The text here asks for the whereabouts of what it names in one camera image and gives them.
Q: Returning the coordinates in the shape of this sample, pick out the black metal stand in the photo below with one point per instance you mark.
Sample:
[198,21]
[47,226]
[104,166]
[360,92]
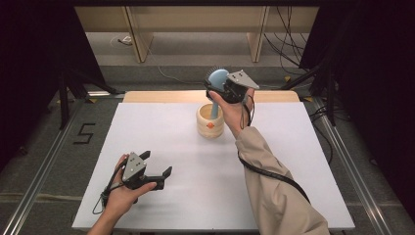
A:
[63,101]
[331,104]

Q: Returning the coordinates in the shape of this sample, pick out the round floor outlet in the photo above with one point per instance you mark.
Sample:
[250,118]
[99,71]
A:
[124,40]

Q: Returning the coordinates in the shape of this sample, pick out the white table cover board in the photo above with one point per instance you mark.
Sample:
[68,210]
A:
[182,189]

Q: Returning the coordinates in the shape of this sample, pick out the cream ribbed wooden cup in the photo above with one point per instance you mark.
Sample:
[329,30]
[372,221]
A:
[208,130]

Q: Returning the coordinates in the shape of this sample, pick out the aluminium floor rail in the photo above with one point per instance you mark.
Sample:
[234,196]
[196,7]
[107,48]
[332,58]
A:
[359,182]
[32,193]

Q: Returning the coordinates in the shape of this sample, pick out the dark curtain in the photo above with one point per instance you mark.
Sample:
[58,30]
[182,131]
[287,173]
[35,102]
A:
[375,81]
[32,65]

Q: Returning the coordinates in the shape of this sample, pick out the light blue hairbrush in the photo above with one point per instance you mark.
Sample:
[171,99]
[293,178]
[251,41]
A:
[218,78]

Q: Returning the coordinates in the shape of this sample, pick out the light wooden table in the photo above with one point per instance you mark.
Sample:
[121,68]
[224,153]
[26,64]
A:
[163,97]

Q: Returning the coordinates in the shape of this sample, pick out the beige wooden desk frame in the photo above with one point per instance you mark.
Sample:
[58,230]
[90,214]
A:
[195,19]

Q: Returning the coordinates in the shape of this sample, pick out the person's left hand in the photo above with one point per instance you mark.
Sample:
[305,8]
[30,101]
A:
[119,197]

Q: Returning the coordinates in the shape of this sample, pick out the person's right hand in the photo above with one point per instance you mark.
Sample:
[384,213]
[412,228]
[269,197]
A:
[236,117]

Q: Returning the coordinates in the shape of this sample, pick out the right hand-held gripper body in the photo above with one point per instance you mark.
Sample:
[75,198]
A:
[239,81]

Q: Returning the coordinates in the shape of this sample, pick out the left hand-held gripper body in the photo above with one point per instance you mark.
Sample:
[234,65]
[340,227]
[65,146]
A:
[133,168]

